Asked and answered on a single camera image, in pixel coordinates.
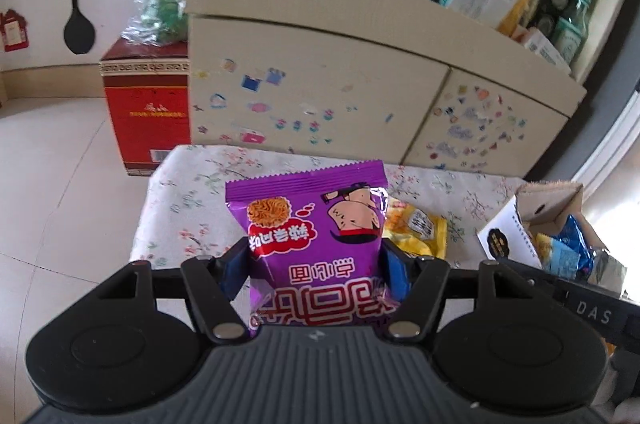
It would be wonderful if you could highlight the silver foil snack bag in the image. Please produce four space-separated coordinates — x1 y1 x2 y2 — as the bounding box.
588 248 627 296

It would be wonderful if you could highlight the purple noodle snack bag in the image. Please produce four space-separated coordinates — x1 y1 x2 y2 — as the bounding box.
226 161 398 329

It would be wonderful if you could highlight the yellow orange snack bag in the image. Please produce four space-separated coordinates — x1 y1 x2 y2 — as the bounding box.
383 197 448 259

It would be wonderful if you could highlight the floral white tablecloth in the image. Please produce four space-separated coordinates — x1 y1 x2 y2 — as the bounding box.
130 146 524 269

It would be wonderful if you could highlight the blue foil snack bag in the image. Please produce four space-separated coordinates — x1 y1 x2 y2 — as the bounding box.
535 215 598 281

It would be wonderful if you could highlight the brown cardboard box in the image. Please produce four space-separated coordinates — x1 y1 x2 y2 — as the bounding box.
477 181 608 273

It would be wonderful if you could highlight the red cardboard carton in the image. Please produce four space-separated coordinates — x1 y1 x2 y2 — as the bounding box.
99 39 191 176

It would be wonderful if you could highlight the beige cabinet with stickers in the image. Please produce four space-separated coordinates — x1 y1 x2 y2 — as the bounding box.
183 0 640 175

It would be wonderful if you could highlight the flat white medicine box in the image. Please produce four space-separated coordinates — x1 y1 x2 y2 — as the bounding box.
521 28 570 74

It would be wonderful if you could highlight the teal green carton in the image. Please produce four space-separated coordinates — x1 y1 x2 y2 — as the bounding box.
551 17 588 66

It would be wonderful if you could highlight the yellow orange box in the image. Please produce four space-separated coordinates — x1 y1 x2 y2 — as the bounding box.
497 0 540 36

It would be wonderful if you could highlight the red house wall sticker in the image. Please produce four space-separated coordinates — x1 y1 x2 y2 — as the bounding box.
0 10 29 53

